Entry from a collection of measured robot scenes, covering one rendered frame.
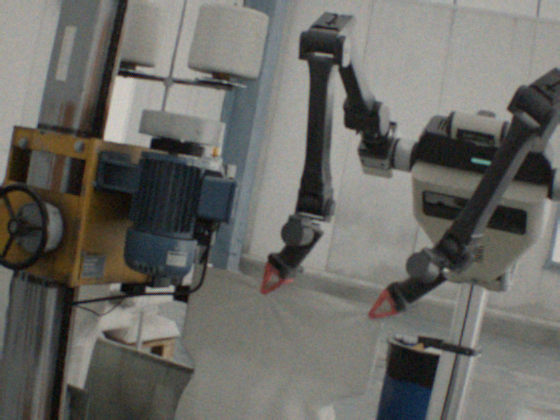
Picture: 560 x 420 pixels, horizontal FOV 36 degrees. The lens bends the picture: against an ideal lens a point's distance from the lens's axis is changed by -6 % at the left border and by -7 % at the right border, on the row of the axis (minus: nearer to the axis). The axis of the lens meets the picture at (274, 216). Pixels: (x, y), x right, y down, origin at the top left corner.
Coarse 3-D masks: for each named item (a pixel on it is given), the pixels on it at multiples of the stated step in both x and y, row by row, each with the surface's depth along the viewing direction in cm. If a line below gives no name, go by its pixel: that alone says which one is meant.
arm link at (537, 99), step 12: (552, 72) 181; (540, 84) 180; (552, 84) 179; (528, 96) 179; (540, 96) 178; (552, 96) 177; (528, 108) 179; (540, 108) 177; (552, 108) 177; (540, 120) 177
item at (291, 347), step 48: (192, 288) 225; (240, 288) 220; (288, 288) 215; (192, 336) 225; (240, 336) 220; (288, 336) 215; (336, 336) 209; (192, 384) 218; (240, 384) 215; (288, 384) 213; (336, 384) 209
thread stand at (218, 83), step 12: (180, 24) 208; (180, 36) 208; (120, 72) 215; (132, 72) 211; (168, 84) 208; (180, 84) 208; (192, 84) 206; (204, 84) 205; (216, 84) 204; (228, 84) 201; (168, 96) 209
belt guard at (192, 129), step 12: (144, 120) 186; (156, 120) 183; (168, 120) 182; (180, 120) 182; (192, 120) 182; (204, 120) 184; (144, 132) 185; (156, 132) 183; (168, 132) 182; (180, 132) 182; (192, 132) 183; (204, 132) 184; (216, 132) 187; (204, 144) 212; (216, 144) 187
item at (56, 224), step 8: (24, 208) 186; (32, 208) 185; (48, 208) 184; (56, 208) 187; (16, 216) 187; (24, 216) 186; (32, 216) 185; (40, 216) 184; (56, 216) 186; (32, 224) 184; (40, 224) 184; (56, 224) 185; (32, 232) 184; (40, 232) 184; (56, 232) 185; (16, 240) 185; (24, 240) 186; (32, 240) 185; (56, 240) 186; (24, 248) 185; (32, 248) 185; (48, 248) 185
